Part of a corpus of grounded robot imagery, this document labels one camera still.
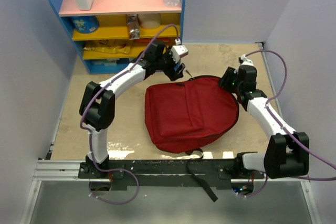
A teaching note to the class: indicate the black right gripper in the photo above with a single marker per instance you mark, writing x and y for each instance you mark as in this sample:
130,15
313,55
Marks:
229,74

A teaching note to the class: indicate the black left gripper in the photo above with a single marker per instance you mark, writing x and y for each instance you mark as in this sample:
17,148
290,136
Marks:
172,74

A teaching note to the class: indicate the red backpack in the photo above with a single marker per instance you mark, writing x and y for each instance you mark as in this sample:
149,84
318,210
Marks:
183,117

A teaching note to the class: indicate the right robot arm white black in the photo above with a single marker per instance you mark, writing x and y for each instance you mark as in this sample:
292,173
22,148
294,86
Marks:
285,155

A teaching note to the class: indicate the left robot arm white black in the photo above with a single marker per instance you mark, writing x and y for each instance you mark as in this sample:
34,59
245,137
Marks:
97,108

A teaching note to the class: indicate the yellow chips bag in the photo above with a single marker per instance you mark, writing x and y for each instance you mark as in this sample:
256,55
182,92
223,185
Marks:
112,46

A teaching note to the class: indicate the red flat box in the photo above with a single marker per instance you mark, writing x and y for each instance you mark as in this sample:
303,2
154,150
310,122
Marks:
147,40

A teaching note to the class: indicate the white round container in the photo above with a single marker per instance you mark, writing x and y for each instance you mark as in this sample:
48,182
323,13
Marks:
149,21

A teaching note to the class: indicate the silver snack packet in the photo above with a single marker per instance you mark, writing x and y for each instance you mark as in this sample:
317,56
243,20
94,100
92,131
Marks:
133,27

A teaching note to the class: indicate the blue shelf unit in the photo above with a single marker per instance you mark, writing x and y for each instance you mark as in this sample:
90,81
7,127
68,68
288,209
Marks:
112,17

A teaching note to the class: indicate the blue snack can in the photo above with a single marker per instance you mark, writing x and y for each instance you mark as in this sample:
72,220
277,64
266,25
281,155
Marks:
85,24

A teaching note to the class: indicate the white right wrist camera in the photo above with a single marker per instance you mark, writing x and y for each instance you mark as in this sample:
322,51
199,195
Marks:
245,61

